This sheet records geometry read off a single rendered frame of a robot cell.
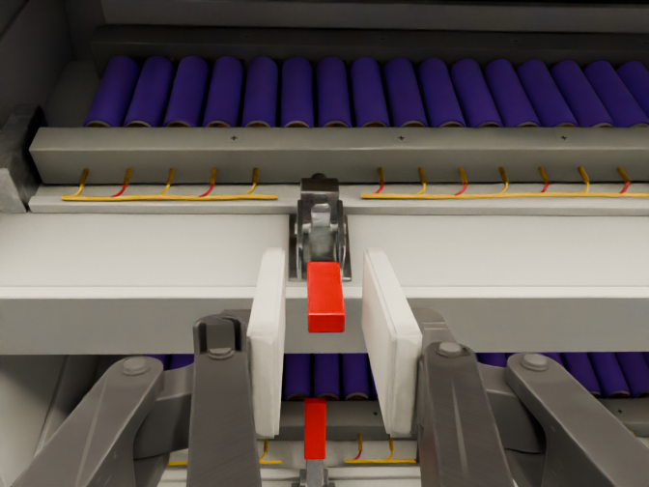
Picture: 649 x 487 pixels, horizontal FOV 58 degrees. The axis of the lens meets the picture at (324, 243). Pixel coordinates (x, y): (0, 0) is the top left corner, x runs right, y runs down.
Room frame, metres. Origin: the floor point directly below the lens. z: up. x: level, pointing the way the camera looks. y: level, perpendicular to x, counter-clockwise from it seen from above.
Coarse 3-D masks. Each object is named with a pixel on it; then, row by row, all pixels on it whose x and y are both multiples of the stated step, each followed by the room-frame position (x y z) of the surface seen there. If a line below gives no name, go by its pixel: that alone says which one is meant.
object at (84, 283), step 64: (128, 0) 0.37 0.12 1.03; (192, 0) 0.37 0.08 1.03; (256, 0) 0.38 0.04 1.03; (320, 0) 0.38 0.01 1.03; (384, 0) 0.38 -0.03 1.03; (0, 64) 0.29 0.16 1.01; (64, 64) 0.37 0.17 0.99; (0, 128) 0.28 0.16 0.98; (0, 192) 0.24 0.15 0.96; (64, 192) 0.26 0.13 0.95; (128, 192) 0.27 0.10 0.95; (192, 192) 0.27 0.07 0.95; (256, 192) 0.27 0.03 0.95; (384, 192) 0.27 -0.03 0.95; (448, 192) 0.27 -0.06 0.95; (512, 192) 0.28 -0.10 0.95; (640, 192) 0.28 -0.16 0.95; (0, 256) 0.22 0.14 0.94; (64, 256) 0.22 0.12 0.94; (128, 256) 0.23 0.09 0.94; (192, 256) 0.23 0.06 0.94; (256, 256) 0.23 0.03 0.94; (448, 256) 0.23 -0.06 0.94; (512, 256) 0.23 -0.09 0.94; (576, 256) 0.24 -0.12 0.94; (640, 256) 0.24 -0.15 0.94; (0, 320) 0.21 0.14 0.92; (64, 320) 0.21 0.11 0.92; (128, 320) 0.21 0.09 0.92; (192, 320) 0.21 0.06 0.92; (448, 320) 0.22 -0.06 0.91; (512, 320) 0.22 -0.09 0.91; (576, 320) 0.22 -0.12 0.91; (640, 320) 0.22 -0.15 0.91
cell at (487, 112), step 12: (468, 60) 0.36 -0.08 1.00; (456, 72) 0.35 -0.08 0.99; (468, 72) 0.35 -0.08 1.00; (480, 72) 0.35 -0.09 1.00; (456, 84) 0.35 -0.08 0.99; (468, 84) 0.34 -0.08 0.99; (480, 84) 0.34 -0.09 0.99; (468, 96) 0.33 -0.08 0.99; (480, 96) 0.32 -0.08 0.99; (468, 108) 0.32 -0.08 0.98; (480, 108) 0.31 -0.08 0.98; (492, 108) 0.31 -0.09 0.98; (468, 120) 0.31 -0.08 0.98; (480, 120) 0.30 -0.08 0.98; (492, 120) 0.30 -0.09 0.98
